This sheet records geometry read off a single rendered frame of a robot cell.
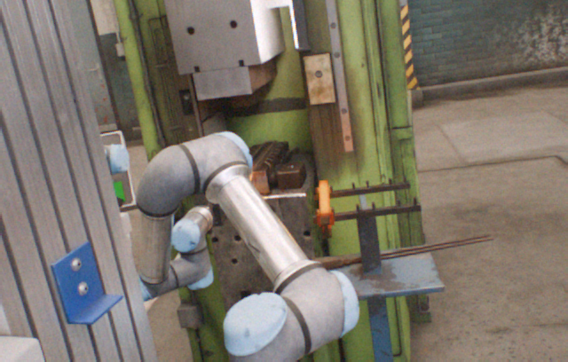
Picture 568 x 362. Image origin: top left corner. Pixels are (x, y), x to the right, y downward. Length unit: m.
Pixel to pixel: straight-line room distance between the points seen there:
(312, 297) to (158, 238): 0.45
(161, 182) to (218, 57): 0.87
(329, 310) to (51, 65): 0.63
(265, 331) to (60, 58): 0.54
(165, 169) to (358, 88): 1.04
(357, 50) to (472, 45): 6.06
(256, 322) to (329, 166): 1.24
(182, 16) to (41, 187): 1.34
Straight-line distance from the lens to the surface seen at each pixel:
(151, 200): 1.30
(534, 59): 8.35
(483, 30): 8.14
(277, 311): 1.06
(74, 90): 0.89
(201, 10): 2.07
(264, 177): 2.12
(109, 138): 2.22
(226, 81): 2.07
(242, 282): 2.24
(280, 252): 1.18
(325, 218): 1.66
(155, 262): 1.47
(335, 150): 2.19
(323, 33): 2.12
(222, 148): 1.31
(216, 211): 1.75
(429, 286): 1.86
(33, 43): 0.85
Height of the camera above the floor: 1.56
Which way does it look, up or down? 16 degrees down
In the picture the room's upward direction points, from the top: 9 degrees counter-clockwise
